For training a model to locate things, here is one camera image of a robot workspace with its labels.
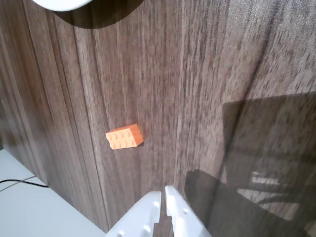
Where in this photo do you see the thin black floor cable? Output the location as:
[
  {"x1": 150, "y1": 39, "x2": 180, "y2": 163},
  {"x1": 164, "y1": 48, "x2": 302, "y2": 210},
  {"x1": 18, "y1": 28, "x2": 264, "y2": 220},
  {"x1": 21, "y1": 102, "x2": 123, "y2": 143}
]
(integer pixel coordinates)
[{"x1": 0, "y1": 179, "x2": 50, "y2": 188}]

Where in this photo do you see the orange lego block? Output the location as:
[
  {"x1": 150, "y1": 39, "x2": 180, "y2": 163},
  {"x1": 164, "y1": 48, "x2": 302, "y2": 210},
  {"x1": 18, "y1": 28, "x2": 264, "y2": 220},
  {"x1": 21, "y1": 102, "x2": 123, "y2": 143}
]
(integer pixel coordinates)
[{"x1": 105, "y1": 123, "x2": 144, "y2": 151}]

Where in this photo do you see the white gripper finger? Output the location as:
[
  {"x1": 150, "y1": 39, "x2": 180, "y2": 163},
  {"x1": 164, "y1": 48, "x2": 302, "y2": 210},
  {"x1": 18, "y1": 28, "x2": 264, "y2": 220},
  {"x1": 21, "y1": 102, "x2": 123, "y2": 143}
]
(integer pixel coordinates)
[
  {"x1": 164, "y1": 185, "x2": 213, "y2": 237},
  {"x1": 105, "y1": 190, "x2": 162, "y2": 237}
]

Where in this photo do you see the white round plate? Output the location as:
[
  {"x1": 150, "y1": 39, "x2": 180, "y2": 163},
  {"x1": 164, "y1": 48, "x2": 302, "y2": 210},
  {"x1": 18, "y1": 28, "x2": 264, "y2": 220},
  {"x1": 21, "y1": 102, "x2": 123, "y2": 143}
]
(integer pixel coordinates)
[{"x1": 32, "y1": 0, "x2": 92, "y2": 12}]

